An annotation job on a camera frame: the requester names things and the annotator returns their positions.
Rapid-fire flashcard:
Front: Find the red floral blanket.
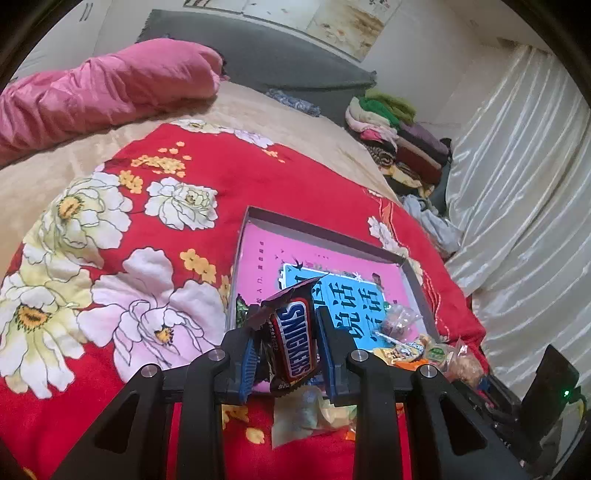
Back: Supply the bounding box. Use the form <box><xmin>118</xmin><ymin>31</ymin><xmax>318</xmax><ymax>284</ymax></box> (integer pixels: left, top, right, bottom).
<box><xmin>0</xmin><ymin>119</ymin><xmax>488</xmax><ymax>480</ymax></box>

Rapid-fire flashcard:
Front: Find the green print small candy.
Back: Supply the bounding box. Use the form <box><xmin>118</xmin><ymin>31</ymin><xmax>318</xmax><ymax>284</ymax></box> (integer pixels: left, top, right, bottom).
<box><xmin>235</xmin><ymin>295</ymin><xmax>252</xmax><ymax>329</ymax></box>

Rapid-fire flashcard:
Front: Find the green label pastry packet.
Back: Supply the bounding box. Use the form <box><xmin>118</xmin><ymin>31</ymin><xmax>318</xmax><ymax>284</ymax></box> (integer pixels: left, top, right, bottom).
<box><xmin>422</xmin><ymin>344</ymin><xmax>455</xmax><ymax>372</ymax></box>

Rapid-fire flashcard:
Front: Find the blue patterned cloth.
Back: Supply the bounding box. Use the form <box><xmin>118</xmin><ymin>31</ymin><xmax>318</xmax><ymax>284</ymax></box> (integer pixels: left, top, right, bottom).
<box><xmin>265</xmin><ymin>88</ymin><xmax>321</xmax><ymax>117</ymax></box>

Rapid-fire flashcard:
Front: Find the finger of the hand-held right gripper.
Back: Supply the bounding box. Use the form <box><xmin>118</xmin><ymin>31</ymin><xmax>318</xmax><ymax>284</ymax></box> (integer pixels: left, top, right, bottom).
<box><xmin>471</xmin><ymin>376</ymin><xmax>543</xmax><ymax>463</ymax></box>

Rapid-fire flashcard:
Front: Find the clear pastry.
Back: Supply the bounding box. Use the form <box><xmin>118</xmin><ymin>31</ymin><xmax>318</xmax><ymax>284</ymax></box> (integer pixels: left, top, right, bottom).
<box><xmin>443</xmin><ymin>339</ymin><xmax>485</xmax><ymax>388</ymax></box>

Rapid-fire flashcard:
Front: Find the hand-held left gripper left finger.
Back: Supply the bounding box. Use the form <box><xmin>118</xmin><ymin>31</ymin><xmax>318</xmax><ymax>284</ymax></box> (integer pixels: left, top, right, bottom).
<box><xmin>51</xmin><ymin>305</ymin><xmax>260</xmax><ymax>480</ymax></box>

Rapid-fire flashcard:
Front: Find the grey cardboard box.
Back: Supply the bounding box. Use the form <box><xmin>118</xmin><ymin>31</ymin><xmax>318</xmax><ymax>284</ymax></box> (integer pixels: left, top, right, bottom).
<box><xmin>225</xmin><ymin>206</ymin><xmax>441</xmax><ymax>352</ymax></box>

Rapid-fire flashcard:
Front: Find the pink quilt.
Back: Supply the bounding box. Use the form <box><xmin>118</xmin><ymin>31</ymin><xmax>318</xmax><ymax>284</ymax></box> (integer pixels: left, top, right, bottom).
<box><xmin>0</xmin><ymin>38</ymin><xmax>222</xmax><ymax>167</ymax></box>

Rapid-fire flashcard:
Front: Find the pink book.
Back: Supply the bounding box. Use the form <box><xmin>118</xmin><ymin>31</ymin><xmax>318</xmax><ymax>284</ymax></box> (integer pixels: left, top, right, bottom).
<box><xmin>235</xmin><ymin>222</ymin><xmax>428</xmax><ymax>352</ymax></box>

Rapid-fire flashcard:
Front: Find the grey headboard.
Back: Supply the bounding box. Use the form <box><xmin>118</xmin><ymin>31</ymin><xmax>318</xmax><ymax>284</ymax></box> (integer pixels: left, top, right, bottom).
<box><xmin>136</xmin><ymin>9</ymin><xmax>377</xmax><ymax>109</ymax></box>

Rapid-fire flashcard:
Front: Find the orange rice cracker packet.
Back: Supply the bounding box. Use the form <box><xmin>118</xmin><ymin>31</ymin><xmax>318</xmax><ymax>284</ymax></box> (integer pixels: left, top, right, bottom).
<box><xmin>372</xmin><ymin>336</ymin><xmax>437</xmax><ymax>372</ymax></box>

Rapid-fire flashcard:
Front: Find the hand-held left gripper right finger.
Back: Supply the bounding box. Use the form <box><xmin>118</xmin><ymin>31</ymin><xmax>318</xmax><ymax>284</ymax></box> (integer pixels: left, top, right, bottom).
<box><xmin>315</xmin><ymin>305</ymin><xmax>532</xmax><ymax>480</ymax></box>

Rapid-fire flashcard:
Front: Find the grey white crumpled cloth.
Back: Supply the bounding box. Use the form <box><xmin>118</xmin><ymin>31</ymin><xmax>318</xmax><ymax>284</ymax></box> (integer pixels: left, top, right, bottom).
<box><xmin>399</xmin><ymin>194</ymin><xmax>462</xmax><ymax>259</ymax></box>

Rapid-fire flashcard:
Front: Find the pale green cake packet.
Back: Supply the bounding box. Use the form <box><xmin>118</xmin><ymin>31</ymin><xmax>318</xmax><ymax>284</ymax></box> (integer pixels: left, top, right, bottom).
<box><xmin>271</xmin><ymin>385</ymin><xmax>358</xmax><ymax>448</ymax></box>

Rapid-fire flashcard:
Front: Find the brown chocolate bar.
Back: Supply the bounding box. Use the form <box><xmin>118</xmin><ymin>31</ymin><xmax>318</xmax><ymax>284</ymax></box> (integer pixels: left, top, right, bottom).
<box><xmin>247</xmin><ymin>279</ymin><xmax>324</xmax><ymax>398</ymax></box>

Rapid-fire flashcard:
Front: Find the stack of folded clothes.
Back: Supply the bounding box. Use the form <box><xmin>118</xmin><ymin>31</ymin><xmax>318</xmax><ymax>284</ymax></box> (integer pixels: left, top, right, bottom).
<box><xmin>345</xmin><ymin>90</ymin><xmax>453</xmax><ymax>197</ymax></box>

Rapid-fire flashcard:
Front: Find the white satin curtain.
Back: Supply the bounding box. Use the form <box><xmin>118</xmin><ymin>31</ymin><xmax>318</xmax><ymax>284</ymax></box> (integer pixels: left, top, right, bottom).
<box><xmin>443</xmin><ymin>44</ymin><xmax>591</xmax><ymax>416</ymax></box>

